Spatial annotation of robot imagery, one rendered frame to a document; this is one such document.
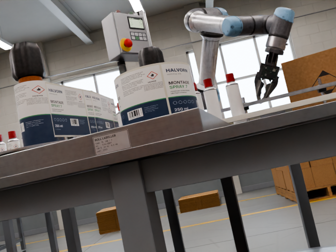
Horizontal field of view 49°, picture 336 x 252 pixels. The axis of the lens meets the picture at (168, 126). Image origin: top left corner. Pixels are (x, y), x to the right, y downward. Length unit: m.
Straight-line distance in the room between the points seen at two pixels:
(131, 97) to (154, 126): 0.20
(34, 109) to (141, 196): 0.43
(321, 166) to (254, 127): 4.33
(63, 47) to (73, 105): 6.74
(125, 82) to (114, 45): 0.75
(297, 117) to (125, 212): 0.33
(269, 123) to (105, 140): 0.31
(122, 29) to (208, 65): 0.51
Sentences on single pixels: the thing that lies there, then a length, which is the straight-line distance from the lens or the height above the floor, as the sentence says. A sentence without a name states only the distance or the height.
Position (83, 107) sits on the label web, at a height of 1.01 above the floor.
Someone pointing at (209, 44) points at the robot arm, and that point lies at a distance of 1.88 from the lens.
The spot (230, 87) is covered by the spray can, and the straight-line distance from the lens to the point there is 1.44.
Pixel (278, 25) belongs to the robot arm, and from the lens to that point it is 1.47.
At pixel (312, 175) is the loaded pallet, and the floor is 0.29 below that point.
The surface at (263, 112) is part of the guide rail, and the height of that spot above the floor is 0.90.
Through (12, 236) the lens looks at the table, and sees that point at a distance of 2.92.
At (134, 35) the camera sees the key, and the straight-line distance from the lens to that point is 1.66.
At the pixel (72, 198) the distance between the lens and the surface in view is 0.73.
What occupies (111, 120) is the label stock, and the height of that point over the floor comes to 0.98.
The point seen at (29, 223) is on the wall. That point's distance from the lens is 7.85.
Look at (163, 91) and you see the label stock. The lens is 0.85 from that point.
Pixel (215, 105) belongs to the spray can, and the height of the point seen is 0.97.
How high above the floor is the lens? 0.79
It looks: 6 degrees up
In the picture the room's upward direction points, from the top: 12 degrees counter-clockwise
